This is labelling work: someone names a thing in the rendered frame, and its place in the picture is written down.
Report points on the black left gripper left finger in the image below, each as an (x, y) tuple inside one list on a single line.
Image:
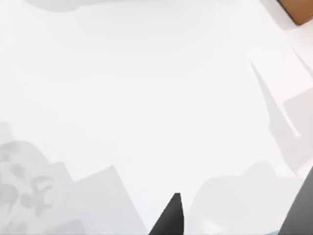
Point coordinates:
[(172, 218)]

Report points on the wooden cupboard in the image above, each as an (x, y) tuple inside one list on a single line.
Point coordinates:
[(299, 11)]

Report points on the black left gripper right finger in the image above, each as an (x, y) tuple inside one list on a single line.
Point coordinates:
[(300, 210)]

